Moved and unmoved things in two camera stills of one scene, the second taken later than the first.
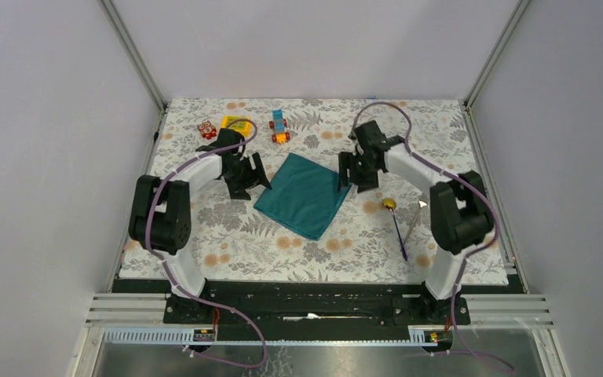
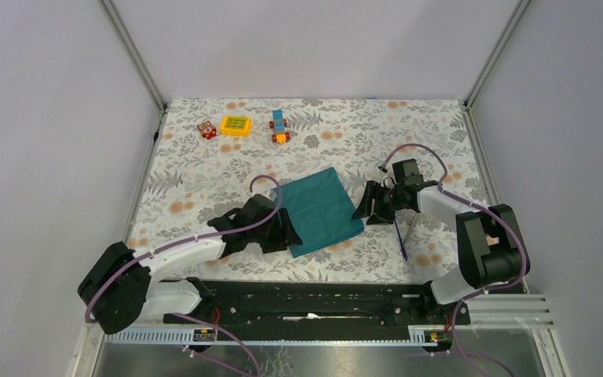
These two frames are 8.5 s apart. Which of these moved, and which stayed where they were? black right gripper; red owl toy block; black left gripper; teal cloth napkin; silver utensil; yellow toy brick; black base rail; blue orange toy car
Moved: teal cloth napkin; black right gripper; black left gripper
Stayed: black base rail; blue orange toy car; yellow toy brick; red owl toy block; silver utensil
